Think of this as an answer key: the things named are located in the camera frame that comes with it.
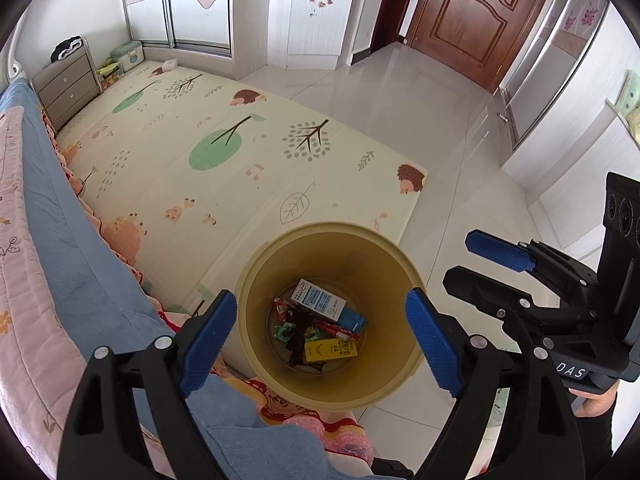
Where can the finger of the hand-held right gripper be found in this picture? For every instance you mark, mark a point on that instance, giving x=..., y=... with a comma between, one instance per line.
x=500, y=252
x=480, y=287

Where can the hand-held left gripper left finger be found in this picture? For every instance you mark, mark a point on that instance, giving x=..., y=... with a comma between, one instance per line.
x=207, y=342

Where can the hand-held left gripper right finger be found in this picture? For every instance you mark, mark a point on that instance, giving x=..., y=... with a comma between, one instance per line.
x=432, y=345

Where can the yellow plastic trash bin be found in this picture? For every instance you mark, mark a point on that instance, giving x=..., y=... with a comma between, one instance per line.
x=260, y=345

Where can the green wrapper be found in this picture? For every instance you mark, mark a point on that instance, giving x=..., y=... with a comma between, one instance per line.
x=281, y=332

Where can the small red wrapper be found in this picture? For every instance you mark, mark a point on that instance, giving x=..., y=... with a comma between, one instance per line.
x=282, y=310

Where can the blue box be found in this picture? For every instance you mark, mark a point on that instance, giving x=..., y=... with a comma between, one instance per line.
x=352, y=319

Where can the dark brown wrapper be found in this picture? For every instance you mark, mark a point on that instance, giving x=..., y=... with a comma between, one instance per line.
x=297, y=347

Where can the long red snack wrapper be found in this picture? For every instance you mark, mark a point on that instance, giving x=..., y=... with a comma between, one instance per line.
x=340, y=332

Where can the yellow carton box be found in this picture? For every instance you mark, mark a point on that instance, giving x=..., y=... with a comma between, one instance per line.
x=330, y=350

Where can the white carton box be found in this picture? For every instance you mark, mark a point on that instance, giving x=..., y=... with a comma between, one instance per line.
x=317, y=299

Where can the person's right forearm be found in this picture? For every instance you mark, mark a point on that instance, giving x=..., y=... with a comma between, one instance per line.
x=597, y=442

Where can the person's right hand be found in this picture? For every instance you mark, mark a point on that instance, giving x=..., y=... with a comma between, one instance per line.
x=595, y=405

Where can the pink bear print bedspread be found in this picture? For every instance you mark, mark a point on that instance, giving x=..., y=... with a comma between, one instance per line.
x=30, y=310

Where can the leaning green board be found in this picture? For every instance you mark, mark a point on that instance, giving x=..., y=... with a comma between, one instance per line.
x=627, y=100

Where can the white sliding door cabinet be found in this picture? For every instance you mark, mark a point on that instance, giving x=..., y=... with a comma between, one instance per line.
x=550, y=60

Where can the printed play mat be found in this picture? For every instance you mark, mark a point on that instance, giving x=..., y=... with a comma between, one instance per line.
x=200, y=110

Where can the brown wooden door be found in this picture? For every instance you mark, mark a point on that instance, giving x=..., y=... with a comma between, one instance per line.
x=475, y=20

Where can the green plastic basket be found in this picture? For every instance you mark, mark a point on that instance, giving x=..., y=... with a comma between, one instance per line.
x=110, y=72

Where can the grey nightstand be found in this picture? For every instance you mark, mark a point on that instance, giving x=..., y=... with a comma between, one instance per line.
x=70, y=85

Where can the white cabinet with stickers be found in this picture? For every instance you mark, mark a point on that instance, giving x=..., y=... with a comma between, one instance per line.
x=310, y=25

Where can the green white storage box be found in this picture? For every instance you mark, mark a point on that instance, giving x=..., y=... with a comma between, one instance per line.
x=127, y=55

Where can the black and white clothing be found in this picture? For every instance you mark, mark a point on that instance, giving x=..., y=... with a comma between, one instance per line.
x=65, y=47

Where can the white sliding door wardrobe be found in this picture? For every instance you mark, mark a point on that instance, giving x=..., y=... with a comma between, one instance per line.
x=150, y=10

